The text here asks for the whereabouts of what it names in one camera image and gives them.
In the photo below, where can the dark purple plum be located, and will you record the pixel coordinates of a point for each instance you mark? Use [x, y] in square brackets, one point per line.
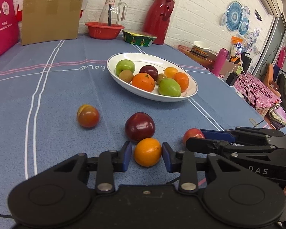
[149, 71]

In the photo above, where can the large oval green fruit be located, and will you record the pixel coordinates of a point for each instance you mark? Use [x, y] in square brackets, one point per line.
[169, 88]

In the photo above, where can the white plate with thin rim line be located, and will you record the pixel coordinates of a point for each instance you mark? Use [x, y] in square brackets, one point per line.
[113, 66]

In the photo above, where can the orange white snack packet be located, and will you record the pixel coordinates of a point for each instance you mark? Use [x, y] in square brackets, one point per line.
[237, 46]

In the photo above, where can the cardboard box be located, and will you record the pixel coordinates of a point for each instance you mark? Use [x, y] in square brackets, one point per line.
[50, 16]

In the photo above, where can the dark red apple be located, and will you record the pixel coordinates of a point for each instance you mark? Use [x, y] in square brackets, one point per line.
[140, 127]

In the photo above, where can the brown kiwi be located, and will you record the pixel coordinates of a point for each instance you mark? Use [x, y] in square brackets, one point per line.
[126, 76]

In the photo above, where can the white box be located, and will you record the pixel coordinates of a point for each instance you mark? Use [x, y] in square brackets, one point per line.
[228, 68]

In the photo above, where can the black stick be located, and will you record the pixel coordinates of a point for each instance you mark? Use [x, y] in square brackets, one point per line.
[109, 16]

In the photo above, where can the red thermos jug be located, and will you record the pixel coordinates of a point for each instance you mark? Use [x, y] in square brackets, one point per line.
[155, 21]

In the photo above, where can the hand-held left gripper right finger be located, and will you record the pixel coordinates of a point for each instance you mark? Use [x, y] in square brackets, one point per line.
[166, 158]

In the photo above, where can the green foil bowl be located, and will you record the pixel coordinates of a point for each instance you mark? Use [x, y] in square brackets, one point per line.
[138, 40]

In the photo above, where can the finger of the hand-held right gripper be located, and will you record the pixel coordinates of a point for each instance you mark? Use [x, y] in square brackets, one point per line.
[205, 145]
[216, 135]

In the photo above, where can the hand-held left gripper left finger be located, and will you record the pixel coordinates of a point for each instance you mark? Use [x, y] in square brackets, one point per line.
[127, 157]

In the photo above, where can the black pump bottle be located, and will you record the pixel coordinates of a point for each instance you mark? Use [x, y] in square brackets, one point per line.
[246, 62]

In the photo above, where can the red-yellow tomato fruit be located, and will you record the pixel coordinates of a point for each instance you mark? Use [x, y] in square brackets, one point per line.
[88, 116]

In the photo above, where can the stack of folded cloths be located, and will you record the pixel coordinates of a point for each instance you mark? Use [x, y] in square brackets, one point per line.
[280, 116]

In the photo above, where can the glass pitcher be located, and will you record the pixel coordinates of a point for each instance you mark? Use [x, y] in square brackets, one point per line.
[118, 12]

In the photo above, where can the small brown longan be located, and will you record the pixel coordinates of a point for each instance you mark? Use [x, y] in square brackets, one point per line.
[160, 77]

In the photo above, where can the orange mandarin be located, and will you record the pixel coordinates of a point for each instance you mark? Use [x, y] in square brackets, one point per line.
[181, 81]

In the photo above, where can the pink bottle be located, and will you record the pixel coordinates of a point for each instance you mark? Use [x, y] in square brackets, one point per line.
[219, 62]

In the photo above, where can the pink tote bag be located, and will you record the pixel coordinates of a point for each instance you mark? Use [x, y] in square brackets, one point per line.
[2, 28]

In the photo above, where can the red plastic basket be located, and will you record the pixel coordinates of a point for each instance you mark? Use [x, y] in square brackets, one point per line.
[102, 33]

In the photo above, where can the round green apple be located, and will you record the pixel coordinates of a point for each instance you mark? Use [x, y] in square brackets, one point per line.
[125, 66]

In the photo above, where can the pink floral cloth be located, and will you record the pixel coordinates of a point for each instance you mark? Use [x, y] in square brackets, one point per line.
[269, 97]

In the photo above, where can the red plum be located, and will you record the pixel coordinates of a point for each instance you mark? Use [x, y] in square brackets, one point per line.
[191, 133]

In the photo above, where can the black charger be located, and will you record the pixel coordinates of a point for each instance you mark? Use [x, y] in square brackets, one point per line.
[231, 79]

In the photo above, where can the orange plastic tray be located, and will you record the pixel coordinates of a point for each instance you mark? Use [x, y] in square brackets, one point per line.
[188, 52]

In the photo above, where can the small blue paper fan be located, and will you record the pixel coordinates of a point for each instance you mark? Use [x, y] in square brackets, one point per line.
[246, 11]
[224, 19]

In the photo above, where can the yellow rubber band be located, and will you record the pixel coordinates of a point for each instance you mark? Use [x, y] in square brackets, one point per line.
[249, 120]

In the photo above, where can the orange chair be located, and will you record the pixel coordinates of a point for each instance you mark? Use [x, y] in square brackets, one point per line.
[268, 75]

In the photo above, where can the large blue paper fan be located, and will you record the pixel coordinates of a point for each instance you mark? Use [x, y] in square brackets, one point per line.
[234, 16]

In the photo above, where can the blue striped tablecloth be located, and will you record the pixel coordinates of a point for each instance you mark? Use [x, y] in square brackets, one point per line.
[62, 88]

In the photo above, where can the black wall hook rack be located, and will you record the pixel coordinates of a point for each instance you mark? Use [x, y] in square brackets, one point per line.
[258, 15]

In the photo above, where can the small yellow-orange citrus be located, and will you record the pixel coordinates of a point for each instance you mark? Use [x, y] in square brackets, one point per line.
[171, 71]

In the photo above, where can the medium blue paper fan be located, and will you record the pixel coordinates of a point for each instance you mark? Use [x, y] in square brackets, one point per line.
[244, 26]

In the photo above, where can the large orange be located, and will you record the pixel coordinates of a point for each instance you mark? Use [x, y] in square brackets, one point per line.
[143, 82]

